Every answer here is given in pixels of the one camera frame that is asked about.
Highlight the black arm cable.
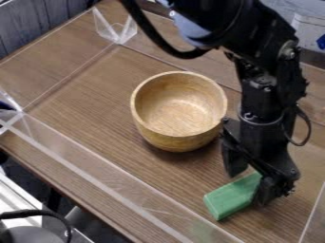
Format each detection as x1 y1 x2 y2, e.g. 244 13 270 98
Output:
117 0 220 61

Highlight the clear acrylic corner bracket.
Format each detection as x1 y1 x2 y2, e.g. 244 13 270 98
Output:
92 8 137 45

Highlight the white container background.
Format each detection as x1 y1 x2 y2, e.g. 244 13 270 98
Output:
291 13 325 53

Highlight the clear acrylic front wall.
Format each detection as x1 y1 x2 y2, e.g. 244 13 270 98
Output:
0 92 243 243

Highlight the black cable bottom left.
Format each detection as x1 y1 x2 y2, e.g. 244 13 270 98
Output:
0 209 73 243

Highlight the green rectangular block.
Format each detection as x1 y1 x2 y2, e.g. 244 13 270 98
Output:
203 172 262 221

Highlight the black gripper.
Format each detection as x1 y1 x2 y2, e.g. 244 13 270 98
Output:
220 117 300 206

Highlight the brown wooden bowl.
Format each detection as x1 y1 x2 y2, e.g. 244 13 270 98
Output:
131 71 227 153

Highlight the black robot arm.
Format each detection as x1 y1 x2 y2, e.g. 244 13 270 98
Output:
165 0 309 205

